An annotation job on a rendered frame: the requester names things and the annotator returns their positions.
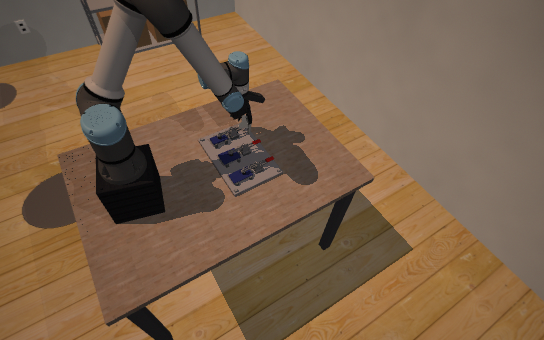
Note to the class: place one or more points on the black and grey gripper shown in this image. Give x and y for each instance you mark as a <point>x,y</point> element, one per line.
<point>246,119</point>

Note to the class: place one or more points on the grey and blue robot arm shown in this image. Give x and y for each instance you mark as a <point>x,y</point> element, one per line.
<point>100,96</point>

